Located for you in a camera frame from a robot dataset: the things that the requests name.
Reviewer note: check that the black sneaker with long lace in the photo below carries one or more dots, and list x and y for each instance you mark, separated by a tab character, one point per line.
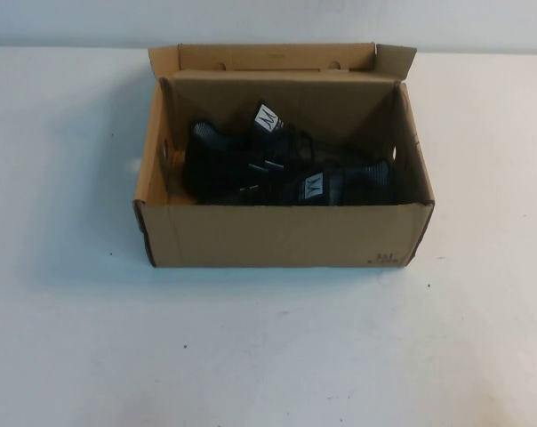
339	187

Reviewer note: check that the brown cardboard shoe box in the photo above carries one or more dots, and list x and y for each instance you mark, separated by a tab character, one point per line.
286	236

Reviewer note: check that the black sneaker with white label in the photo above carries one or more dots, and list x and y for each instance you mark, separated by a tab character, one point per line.
224	151

